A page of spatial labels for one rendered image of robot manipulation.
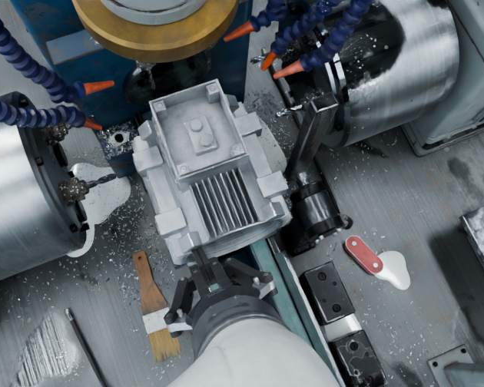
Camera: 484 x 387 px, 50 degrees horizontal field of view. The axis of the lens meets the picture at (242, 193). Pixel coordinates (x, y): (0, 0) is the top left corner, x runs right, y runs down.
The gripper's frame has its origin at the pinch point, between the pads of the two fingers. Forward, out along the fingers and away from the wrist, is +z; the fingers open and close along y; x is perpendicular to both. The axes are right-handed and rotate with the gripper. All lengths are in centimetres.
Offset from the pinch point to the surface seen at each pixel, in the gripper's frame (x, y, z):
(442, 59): -13.9, -42.9, 4.6
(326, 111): -14.9, -19.3, -7.9
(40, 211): -13.7, 17.0, 4.6
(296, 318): 18.7, -11.4, 10.5
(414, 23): -20.1, -40.0, 4.7
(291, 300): 16.1, -11.7, 11.9
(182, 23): -29.0, -6.5, -10.3
